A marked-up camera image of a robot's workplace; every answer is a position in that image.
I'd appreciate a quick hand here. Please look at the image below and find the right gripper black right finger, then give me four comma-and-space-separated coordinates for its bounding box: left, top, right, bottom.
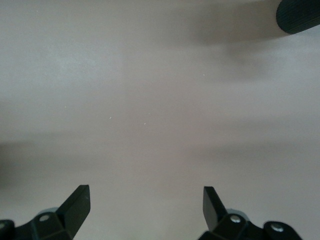
198, 185, 253, 240

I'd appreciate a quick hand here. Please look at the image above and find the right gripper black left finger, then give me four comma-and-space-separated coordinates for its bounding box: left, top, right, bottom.
14, 184, 91, 240

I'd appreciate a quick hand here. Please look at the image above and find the black foam cylinder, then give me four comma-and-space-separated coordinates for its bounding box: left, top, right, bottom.
276, 0, 320, 35

